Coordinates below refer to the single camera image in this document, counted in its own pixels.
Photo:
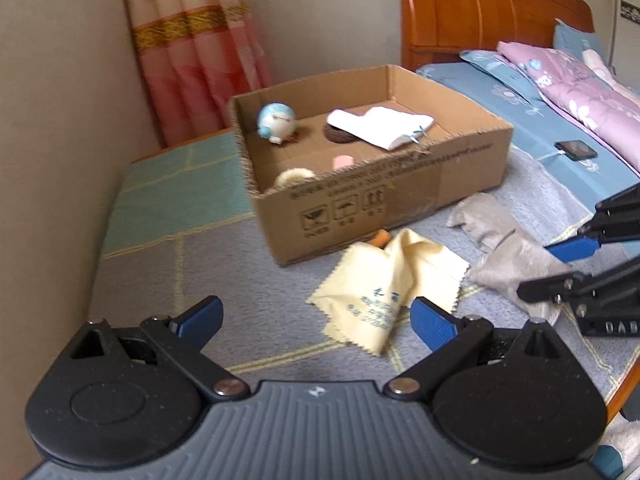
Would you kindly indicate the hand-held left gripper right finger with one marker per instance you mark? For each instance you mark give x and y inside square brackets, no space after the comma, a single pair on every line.
[430,322]

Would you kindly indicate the brown cardboard box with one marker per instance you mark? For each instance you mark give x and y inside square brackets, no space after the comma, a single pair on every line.
[400,195]

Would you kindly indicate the pink patterned curtain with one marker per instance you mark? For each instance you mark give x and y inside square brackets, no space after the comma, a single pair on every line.
[200,60]

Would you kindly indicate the cream scrunchie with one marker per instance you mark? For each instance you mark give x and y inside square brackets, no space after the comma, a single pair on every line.
[295,177]

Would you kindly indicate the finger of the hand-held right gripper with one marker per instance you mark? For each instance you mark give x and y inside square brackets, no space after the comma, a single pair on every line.
[575,285]
[572,250]

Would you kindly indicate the yellow lens cloth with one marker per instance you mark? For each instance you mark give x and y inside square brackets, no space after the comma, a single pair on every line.
[400,270]

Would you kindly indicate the pink floral quilt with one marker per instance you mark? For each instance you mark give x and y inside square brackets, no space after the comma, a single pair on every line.
[590,95]

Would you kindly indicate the pink nail file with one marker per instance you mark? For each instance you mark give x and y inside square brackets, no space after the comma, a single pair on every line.
[342,162]

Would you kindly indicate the white fluffy cloth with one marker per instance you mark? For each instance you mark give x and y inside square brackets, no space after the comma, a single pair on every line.
[625,432]

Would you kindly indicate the blue floral pillow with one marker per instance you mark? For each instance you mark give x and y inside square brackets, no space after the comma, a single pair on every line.
[500,72]

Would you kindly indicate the plain blue pillow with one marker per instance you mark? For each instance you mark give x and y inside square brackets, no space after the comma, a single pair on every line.
[575,40]

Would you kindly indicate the small orange object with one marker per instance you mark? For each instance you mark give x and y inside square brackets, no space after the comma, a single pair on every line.
[381,238]

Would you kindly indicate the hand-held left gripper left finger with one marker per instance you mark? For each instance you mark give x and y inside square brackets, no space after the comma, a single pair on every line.
[200,317]

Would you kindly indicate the grey cloth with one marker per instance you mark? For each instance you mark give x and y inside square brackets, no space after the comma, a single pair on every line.
[520,265]

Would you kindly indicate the teal object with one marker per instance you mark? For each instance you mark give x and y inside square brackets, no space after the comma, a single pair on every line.
[607,462]

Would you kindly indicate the black smartphone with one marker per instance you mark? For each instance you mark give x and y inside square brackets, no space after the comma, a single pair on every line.
[577,150]

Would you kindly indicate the wooden bed headboard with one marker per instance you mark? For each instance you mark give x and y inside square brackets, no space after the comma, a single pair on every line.
[475,10]

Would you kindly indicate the round blue white toy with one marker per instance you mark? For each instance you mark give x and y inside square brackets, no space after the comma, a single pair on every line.
[277,120]

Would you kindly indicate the brown scrunchie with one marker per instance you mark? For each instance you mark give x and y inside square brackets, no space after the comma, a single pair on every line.
[337,135]

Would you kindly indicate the grey green checked blanket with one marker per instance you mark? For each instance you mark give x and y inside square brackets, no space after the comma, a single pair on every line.
[250,285]

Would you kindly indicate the white plush cloth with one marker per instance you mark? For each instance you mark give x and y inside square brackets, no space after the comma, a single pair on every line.
[597,65]

